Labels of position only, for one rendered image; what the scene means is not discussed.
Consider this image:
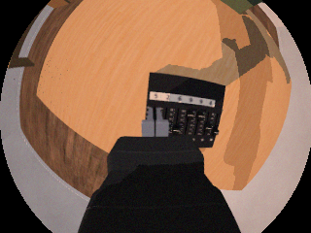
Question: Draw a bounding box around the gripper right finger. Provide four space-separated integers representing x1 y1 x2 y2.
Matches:
155 108 169 137

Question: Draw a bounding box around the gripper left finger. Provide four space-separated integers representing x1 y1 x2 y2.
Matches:
141 108 155 137

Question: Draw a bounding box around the black lighting desk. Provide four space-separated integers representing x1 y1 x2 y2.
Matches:
145 72 225 148

